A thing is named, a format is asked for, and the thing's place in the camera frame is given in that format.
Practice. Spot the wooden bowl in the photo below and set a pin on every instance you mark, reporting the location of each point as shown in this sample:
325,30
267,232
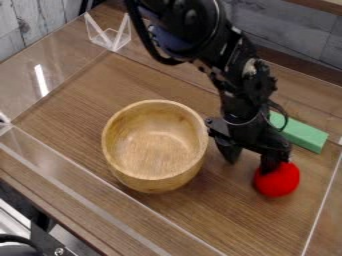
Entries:
154,143

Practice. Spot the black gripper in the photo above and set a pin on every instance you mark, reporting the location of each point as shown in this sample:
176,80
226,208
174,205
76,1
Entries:
255,136

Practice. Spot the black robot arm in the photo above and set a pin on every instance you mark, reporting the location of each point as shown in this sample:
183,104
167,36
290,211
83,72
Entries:
190,31

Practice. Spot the green rectangular block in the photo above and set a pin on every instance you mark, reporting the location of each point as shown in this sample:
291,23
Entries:
299,133

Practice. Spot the red plush fruit green leaf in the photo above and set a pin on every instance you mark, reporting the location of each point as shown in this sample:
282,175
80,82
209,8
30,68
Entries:
279,182

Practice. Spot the black camera mount with cable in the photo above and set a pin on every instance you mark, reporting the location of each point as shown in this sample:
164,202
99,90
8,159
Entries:
28,240

